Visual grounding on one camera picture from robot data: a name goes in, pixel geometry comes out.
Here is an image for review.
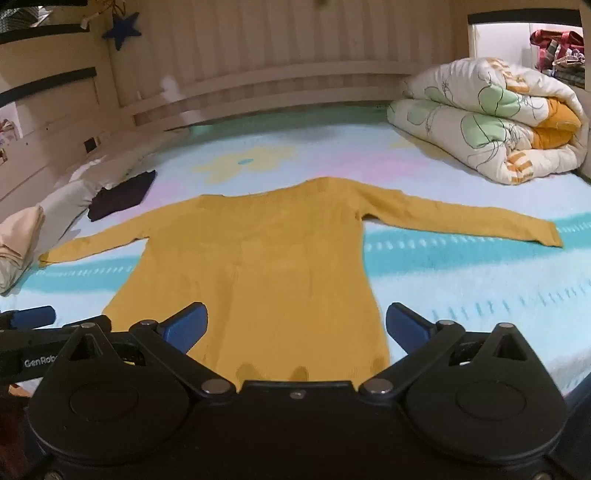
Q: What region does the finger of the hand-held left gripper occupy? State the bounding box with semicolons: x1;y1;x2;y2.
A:
0;315;113;346
0;305;56;330

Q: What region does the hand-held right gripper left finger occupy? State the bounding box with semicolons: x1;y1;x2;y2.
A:
61;302;234;400

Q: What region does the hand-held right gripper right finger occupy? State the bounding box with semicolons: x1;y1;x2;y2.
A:
360;302;532;398

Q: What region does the yellow knit sweater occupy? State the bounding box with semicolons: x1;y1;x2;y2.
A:
38;176;564;384

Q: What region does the pastel printed bed sheet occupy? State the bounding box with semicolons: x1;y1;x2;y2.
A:
0;108;591;398

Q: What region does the dark folded cloth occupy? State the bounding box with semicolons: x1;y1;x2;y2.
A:
88;170;158;222

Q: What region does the floral folded quilt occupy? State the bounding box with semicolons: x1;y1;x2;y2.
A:
387;56;591;186

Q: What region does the wooden bed headboard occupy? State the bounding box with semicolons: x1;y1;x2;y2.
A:
99;0;472;132

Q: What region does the dark blue star decoration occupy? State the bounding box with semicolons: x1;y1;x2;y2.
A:
102;11;141;51

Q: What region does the colourful wall sticker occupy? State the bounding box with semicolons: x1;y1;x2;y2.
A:
0;119;21;162

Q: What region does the black padded rail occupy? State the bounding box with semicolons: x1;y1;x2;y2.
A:
0;23;90;45
0;68;98;108

